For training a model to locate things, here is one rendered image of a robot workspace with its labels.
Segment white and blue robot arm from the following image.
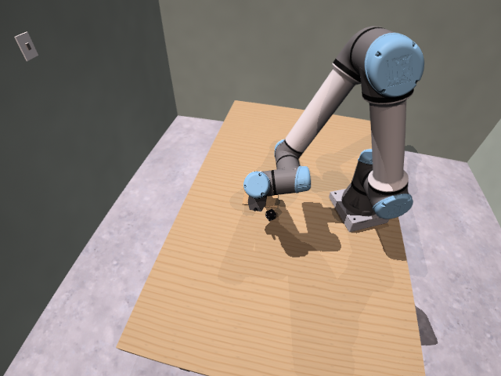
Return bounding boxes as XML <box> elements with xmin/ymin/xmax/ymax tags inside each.
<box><xmin>243</xmin><ymin>26</ymin><xmax>424</xmax><ymax>219</ymax></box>

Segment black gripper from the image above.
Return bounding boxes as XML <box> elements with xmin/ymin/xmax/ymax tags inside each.
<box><xmin>248</xmin><ymin>196</ymin><xmax>267</xmax><ymax>212</ymax></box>

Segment black die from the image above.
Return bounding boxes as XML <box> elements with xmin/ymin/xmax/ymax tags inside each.
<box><xmin>265</xmin><ymin>209</ymin><xmax>276</xmax><ymax>221</ymax></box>

